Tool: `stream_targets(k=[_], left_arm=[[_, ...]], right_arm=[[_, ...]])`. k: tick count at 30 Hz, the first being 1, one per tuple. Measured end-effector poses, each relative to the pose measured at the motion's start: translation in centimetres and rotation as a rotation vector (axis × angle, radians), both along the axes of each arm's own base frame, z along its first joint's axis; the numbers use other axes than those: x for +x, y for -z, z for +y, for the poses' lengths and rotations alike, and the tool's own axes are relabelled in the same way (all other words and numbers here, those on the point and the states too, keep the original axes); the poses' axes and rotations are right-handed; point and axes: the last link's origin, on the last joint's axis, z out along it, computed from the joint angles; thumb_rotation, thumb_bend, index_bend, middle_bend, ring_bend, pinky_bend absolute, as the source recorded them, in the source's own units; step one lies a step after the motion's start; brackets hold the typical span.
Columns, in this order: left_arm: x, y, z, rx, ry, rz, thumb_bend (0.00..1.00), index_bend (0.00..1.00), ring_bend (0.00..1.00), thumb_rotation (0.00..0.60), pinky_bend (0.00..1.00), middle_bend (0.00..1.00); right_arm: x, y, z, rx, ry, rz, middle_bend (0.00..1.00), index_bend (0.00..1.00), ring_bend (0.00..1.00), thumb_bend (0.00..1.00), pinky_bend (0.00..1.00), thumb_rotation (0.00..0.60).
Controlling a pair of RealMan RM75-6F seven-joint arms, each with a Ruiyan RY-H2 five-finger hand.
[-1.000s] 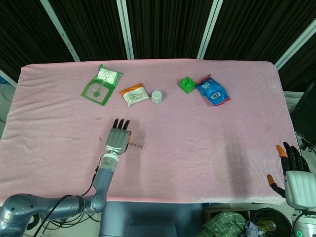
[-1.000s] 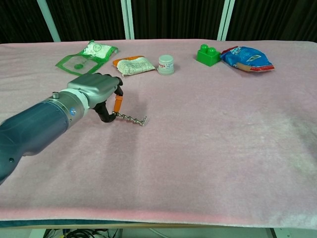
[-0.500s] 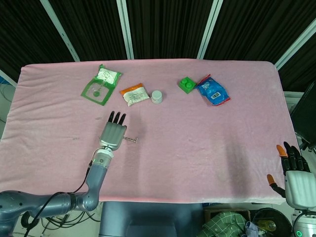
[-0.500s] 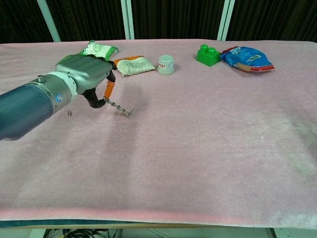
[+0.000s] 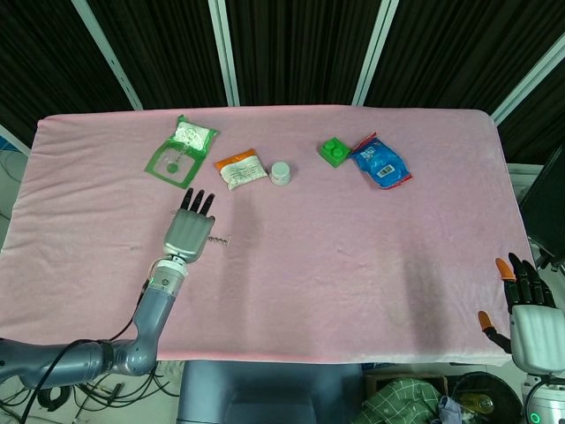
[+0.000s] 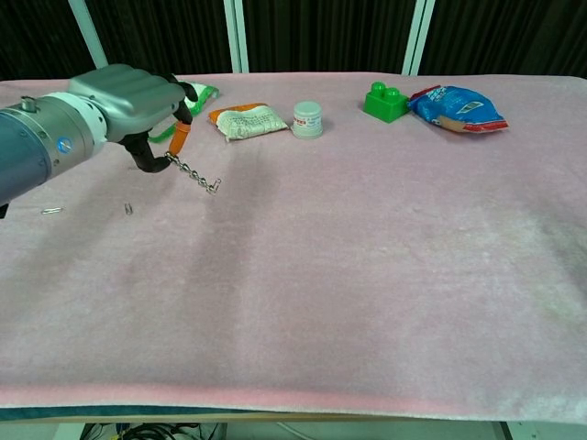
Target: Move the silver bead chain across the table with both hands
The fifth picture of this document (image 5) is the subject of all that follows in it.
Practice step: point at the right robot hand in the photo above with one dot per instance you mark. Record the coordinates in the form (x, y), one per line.
(538, 335)

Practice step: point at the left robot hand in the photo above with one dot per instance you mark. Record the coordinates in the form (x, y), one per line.
(187, 234)

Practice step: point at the silver magnetic ball chain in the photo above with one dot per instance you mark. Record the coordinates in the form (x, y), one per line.
(216, 241)

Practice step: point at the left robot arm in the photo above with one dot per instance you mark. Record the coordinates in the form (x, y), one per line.
(154, 309)

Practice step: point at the black waste bin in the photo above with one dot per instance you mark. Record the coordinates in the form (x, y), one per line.
(503, 388)

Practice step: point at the orange white powder packet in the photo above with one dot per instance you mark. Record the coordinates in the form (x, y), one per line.
(240, 172)

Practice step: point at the yellow bottle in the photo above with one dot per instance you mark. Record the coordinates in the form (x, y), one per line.
(476, 403)

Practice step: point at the green plastic packet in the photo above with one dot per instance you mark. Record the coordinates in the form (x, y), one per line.
(187, 134)

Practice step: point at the small white jar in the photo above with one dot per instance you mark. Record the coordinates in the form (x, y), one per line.
(280, 172)

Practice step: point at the blue-grey crumpled cloth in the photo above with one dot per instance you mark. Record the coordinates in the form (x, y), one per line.
(449, 408)

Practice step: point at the black monitor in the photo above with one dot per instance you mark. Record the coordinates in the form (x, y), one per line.
(547, 207)

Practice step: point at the pink table cloth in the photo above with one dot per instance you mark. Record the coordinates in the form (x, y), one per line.
(309, 287)

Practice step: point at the green checked cloth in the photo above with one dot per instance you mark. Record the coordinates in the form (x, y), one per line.
(397, 402)

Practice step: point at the green toy brick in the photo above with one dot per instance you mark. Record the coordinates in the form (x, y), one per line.
(333, 152)

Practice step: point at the blue-grey robot torso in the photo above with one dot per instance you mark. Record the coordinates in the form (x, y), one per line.
(265, 397)

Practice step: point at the blue snack bag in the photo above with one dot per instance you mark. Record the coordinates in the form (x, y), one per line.
(381, 165)

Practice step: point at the black pleated curtain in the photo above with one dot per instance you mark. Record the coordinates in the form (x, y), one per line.
(300, 44)

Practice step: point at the white frame post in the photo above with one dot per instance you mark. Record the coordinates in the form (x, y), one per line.
(374, 53)
(529, 81)
(13, 139)
(110, 57)
(224, 53)

